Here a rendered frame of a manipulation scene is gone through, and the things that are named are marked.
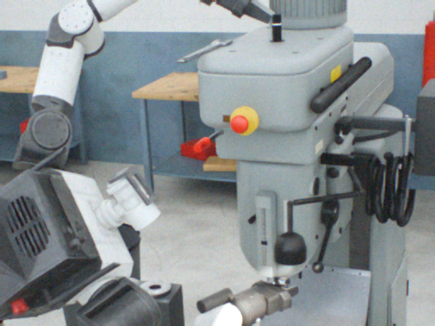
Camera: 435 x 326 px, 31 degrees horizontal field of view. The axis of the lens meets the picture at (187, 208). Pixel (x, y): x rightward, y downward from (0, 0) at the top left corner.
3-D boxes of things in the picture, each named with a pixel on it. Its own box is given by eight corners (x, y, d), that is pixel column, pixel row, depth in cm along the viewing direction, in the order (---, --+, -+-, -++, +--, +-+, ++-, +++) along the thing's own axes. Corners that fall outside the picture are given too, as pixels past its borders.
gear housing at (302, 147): (313, 167, 176) (313, 124, 173) (214, 159, 186) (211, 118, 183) (349, 127, 205) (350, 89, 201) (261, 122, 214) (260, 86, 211)
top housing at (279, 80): (305, 137, 165) (304, 60, 159) (191, 129, 175) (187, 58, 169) (357, 86, 204) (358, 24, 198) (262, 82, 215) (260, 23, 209)
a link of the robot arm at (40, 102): (37, 87, 167) (23, 146, 164) (78, 98, 170) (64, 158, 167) (29, 103, 178) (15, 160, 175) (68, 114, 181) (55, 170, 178)
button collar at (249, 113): (256, 136, 167) (255, 109, 165) (229, 134, 169) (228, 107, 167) (259, 133, 169) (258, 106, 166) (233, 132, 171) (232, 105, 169)
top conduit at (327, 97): (325, 114, 164) (325, 98, 163) (306, 113, 166) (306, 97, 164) (372, 70, 202) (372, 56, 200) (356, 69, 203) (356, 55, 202)
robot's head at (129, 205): (124, 239, 166) (157, 219, 163) (95, 202, 163) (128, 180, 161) (130, 227, 172) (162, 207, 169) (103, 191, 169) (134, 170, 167)
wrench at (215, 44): (189, 64, 163) (189, 59, 163) (172, 63, 165) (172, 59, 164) (233, 42, 183) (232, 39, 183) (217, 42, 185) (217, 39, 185)
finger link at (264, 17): (267, 26, 179) (243, 13, 179) (273, 14, 178) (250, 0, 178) (266, 27, 178) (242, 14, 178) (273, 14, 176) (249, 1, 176)
